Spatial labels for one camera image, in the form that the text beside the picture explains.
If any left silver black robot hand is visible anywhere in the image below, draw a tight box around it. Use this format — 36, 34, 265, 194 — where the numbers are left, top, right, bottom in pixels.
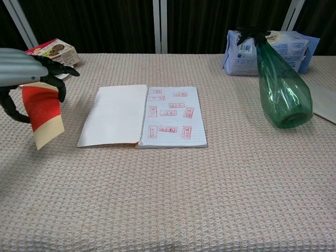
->
0, 47, 80, 124

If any red and tan card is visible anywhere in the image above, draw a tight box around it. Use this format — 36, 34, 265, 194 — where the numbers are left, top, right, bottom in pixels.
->
21, 81, 65, 151

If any cookie snack box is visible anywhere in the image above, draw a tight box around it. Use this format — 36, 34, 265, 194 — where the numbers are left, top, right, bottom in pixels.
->
25, 38, 81, 66

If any black pleated curtain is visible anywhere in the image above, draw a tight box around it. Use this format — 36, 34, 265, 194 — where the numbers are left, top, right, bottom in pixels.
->
0, 0, 336, 56

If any open notebook with red stamps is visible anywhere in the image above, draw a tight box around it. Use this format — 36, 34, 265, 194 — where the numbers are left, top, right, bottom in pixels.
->
77, 84, 208, 150

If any blue wet wipes pack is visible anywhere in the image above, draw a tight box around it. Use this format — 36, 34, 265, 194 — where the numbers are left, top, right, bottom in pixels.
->
222, 29, 321, 77

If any green plastic spray bottle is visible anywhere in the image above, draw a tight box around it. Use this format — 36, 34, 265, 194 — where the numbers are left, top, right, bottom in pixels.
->
236, 26, 313, 129

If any pale shoe insole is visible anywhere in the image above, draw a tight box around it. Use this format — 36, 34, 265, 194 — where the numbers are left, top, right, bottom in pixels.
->
312, 83, 336, 122

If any white partition post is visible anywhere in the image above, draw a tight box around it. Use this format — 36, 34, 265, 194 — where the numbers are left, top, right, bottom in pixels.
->
280, 0, 305, 32
152, 0, 168, 55
2, 0, 39, 49

